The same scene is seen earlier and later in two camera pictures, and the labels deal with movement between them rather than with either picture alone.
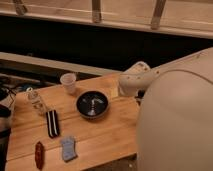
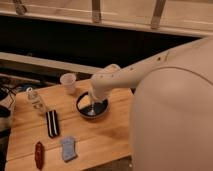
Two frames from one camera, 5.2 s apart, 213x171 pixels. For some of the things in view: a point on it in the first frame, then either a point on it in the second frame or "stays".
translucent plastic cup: (68, 82) stays
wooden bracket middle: (96, 11) stays
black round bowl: (92, 104) stays
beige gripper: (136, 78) to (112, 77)
